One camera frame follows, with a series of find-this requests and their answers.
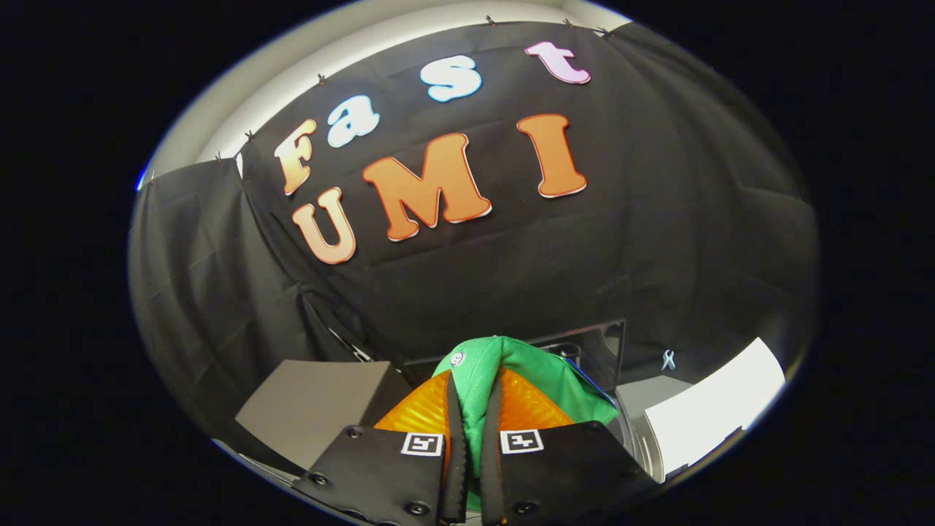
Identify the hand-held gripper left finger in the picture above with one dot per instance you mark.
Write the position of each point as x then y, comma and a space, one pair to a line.
380, 475

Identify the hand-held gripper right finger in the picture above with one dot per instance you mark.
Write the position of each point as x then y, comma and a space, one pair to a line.
570, 475

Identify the green knit garment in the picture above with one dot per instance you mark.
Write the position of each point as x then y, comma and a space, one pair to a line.
482, 365

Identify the taupe box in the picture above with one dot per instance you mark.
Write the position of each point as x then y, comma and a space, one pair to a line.
314, 409

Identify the light blue clip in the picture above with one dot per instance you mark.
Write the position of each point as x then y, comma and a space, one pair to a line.
668, 359

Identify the black backdrop cloth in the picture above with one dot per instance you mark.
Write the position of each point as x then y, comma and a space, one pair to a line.
511, 277

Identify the row of black clips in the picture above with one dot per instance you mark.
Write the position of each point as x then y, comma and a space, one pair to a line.
320, 79

